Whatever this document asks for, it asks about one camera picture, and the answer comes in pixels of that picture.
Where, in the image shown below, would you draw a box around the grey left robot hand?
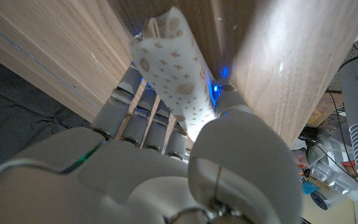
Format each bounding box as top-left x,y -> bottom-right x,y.
0,66 -> 305,224

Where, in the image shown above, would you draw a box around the white patterned pen bag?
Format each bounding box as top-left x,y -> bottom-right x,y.
129,6 -> 221,143

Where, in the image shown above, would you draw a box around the black fabric backdrop curtain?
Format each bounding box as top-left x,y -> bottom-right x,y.
0,51 -> 91,181

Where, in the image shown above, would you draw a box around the small blue packet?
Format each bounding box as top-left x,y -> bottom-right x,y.
301,182 -> 320,195

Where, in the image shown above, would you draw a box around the clear plastic bottle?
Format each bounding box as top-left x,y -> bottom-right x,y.
311,161 -> 358,195

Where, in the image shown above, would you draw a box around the flat brown cardboard sheet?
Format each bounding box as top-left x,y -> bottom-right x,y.
306,92 -> 344,128

